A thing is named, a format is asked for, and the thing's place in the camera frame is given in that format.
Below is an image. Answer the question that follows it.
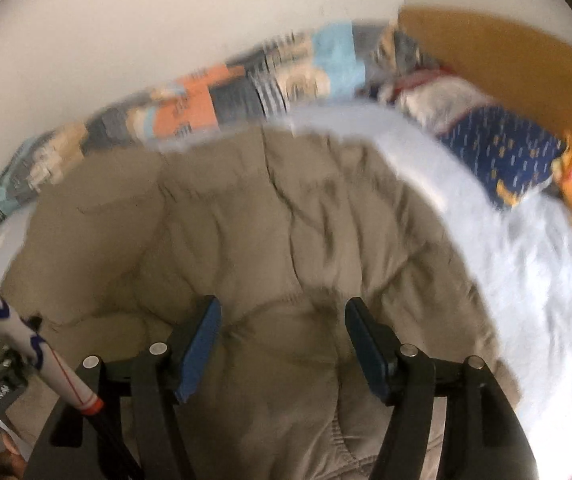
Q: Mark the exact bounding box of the wooden headboard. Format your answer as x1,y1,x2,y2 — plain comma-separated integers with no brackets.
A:
398,6,572,136

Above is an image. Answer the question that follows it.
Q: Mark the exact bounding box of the khaki quilted hooded jacket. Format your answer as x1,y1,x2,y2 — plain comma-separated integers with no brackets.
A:
1,127,520,479

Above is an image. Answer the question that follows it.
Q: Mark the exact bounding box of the white marker pen red tip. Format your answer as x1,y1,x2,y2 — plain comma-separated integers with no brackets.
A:
0,296,104,416

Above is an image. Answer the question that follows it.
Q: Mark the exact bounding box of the patchwork patterned blanket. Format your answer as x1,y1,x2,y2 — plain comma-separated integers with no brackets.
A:
0,22,439,224

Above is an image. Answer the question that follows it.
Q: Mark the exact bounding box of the light blue bed sheet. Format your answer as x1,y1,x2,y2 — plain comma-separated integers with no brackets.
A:
0,98,572,480

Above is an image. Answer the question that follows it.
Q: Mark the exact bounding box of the navy star patterned pillow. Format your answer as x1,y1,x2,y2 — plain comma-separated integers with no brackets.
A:
368,68,565,209

